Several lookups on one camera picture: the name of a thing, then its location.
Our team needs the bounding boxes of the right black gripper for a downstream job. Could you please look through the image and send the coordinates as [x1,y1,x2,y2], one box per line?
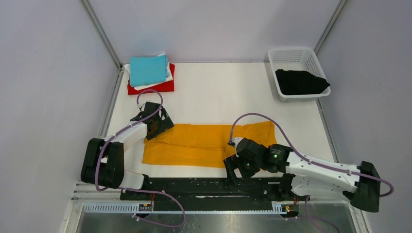
[223,152,262,185]

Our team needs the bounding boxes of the folded red t shirt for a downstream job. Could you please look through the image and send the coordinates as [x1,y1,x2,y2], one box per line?
[127,63,175,95]

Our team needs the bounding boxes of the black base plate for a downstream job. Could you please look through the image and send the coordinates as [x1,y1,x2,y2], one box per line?
[120,177,306,212]

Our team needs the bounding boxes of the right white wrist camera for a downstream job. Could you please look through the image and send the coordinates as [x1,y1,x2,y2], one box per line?
[228,137,243,148]

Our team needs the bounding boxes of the black t shirt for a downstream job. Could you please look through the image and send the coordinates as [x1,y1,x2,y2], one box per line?
[275,69,330,95]

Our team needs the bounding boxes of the folded blue t shirt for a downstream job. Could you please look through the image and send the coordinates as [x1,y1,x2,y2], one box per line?
[129,54,170,88]

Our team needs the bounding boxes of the aluminium frame rails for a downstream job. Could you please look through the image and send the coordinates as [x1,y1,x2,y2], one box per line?
[69,0,371,233]

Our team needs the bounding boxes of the folded white t shirt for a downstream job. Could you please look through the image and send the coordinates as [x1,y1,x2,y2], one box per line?
[123,52,174,91]

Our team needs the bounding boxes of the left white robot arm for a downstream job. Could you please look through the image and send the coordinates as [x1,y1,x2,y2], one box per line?
[81,101,174,200]

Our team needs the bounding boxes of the yellow t shirt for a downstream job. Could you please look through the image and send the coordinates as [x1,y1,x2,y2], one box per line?
[142,120,277,169]

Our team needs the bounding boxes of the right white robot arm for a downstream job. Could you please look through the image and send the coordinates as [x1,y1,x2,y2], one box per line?
[223,137,381,213]

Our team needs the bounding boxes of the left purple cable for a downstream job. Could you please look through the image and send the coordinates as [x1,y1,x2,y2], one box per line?
[94,89,187,228]

